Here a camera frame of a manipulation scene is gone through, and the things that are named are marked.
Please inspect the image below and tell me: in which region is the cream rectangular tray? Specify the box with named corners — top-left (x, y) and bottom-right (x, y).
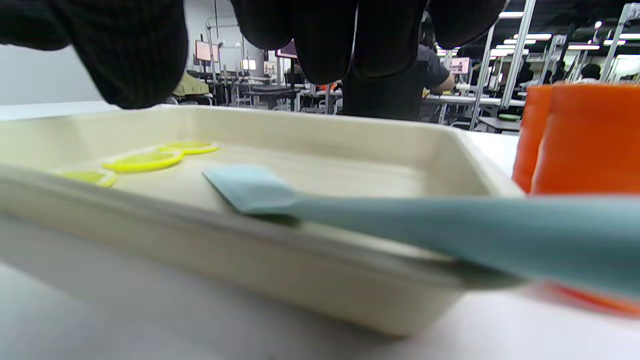
top-left (0, 104), bottom-right (526, 337)

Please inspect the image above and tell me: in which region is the dark work table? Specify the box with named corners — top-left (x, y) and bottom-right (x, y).
top-left (245, 86), bottom-right (301, 111)

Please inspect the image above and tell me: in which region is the blue-grey silicone spatula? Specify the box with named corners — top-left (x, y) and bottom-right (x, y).
top-left (202, 165), bottom-right (640, 300)

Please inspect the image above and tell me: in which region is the silver metal frame post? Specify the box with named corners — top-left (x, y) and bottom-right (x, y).
top-left (500, 0), bottom-right (537, 111)

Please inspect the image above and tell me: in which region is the person's right hand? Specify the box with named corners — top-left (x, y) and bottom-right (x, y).
top-left (0, 0), bottom-right (508, 110)

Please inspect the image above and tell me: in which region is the orange plastic cup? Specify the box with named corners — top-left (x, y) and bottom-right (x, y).
top-left (531, 83), bottom-right (640, 317)
top-left (512, 84), bottom-right (554, 194)

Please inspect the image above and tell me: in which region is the yellow lemon slice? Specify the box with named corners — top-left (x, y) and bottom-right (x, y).
top-left (57, 169), bottom-right (118, 189)
top-left (159, 140), bottom-right (220, 155)
top-left (102, 150), bottom-right (185, 174)

